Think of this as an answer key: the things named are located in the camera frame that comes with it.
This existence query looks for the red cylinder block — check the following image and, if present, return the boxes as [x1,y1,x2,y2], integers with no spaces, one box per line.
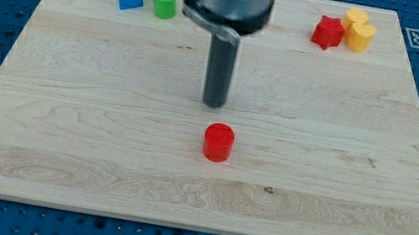
[202,122,236,163]

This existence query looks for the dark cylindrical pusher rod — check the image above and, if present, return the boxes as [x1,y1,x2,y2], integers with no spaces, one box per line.
[202,35,238,108]

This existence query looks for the wooden board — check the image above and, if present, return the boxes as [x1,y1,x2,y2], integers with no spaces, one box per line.
[0,0,419,235]

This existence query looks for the green cylinder block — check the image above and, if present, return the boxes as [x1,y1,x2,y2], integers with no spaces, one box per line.
[153,0,177,19]

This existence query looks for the red star block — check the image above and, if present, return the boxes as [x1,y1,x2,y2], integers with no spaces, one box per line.
[310,15,346,50]

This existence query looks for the yellow cylinder block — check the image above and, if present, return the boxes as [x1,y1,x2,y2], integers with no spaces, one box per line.
[341,8,370,29]

